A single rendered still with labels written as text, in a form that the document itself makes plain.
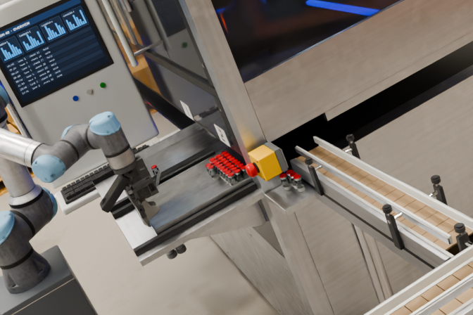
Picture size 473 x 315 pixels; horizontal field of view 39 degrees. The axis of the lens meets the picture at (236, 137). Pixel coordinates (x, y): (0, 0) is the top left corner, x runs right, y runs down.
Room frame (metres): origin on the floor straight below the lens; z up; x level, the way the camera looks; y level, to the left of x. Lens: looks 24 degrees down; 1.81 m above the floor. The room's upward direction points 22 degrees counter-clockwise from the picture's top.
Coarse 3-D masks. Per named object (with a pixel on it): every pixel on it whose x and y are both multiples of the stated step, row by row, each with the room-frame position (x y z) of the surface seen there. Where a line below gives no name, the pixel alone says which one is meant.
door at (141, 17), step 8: (136, 0) 2.30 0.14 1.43; (144, 0) 2.18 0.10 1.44; (136, 8) 2.36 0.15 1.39; (144, 8) 2.23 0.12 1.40; (128, 16) 2.55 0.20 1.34; (136, 16) 2.42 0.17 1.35; (144, 16) 2.28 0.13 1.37; (128, 24) 2.62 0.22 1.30; (136, 24) 2.48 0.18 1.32; (144, 24) 2.33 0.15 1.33; (152, 24) 2.21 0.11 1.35; (136, 32) 2.55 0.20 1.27; (144, 32) 2.39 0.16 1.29; (152, 32) 2.27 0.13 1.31; (136, 40) 2.61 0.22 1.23; (144, 40) 2.45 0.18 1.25; (152, 40) 2.32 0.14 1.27; (160, 40) 2.19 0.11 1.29; (152, 48) 2.38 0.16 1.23; (160, 48) 2.24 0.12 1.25; (160, 56) 2.30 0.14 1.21; (168, 56) 2.18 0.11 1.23
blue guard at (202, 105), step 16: (128, 64) 3.00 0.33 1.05; (144, 64) 2.61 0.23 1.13; (144, 80) 2.77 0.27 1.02; (160, 80) 2.44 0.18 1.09; (176, 80) 2.18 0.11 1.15; (176, 96) 2.29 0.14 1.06; (192, 96) 2.05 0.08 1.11; (208, 96) 1.85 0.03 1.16; (192, 112) 2.15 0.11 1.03; (208, 112) 1.93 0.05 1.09; (208, 128) 2.02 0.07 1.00; (224, 128) 1.83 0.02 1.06
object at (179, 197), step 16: (208, 160) 1.99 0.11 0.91; (176, 176) 1.96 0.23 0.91; (192, 176) 1.97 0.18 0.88; (208, 176) 1.93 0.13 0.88; (160, 192) 1.94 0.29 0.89; (176, 192) 1.92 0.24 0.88; (192, 192) 1.87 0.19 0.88; (208, 192) 1.83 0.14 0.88; (224, 192) 1.73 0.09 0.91; (160, 208) 1.85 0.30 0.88; (176, 208) 1.81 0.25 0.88; (192, 208) 1.77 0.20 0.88; (160, 224) 1.75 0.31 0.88
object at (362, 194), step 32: (320, 160) 1.58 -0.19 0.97; (352, 160) 1.53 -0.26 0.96; (320, 192) 1.55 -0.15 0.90; (352, 192) 1.43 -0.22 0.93; (384, 192) 1.38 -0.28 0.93; (416, 192) 1.27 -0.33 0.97; (384, 224) 1.26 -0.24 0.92; (416, 224) 1.18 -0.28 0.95; (448, 224) 1.16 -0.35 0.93; (416, 256) 1.16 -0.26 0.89; (448, 256) 1.07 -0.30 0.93
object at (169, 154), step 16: (192, 128) 2.34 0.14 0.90; (160, 144) 2.30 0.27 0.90; (176, 144) 2.29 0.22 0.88; (192, 144) 2.23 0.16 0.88; (208, 144) 2.18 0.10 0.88; (224, 144) 2.09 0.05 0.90; (144, 160) 2.27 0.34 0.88; (160, 160) 2.21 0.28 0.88; (176, 160) 2.15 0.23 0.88; (192, 160) 2.06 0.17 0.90; (160, 176) 2.03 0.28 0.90
